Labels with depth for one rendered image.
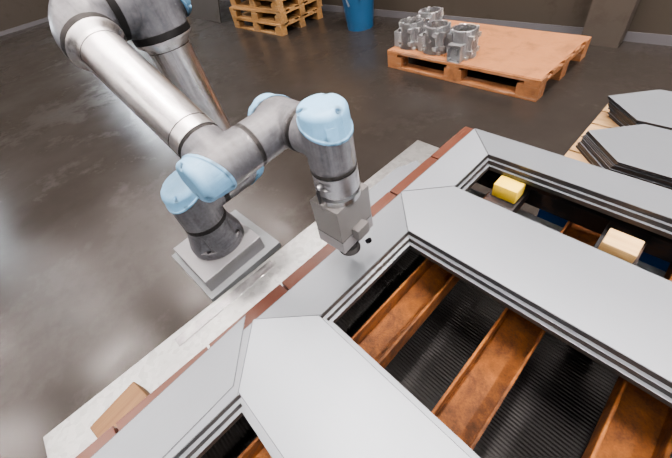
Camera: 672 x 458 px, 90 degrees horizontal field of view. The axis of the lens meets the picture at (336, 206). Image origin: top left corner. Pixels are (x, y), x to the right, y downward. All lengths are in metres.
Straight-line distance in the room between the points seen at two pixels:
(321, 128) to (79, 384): 1.78
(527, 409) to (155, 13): 1.09
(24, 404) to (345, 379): 1.76
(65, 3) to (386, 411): 0.80
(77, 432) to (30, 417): 1.12
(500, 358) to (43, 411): 1.84
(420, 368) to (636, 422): 0.39
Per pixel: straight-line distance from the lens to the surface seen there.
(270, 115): 0.54
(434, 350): 0.95
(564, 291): 0.72
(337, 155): 0.48
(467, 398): 0.78
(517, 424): 0.93
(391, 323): 0.82
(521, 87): 3.03
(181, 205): 0.88
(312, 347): 0.63
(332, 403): 0.60
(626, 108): 1.25
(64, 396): 2.06
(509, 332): 0.85
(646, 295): 0.78
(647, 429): 0.86
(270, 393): 0.63
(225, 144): 0.51
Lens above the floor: 1.42
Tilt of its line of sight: 44 degrees down
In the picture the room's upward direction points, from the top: 12 degrees counter-clockwise
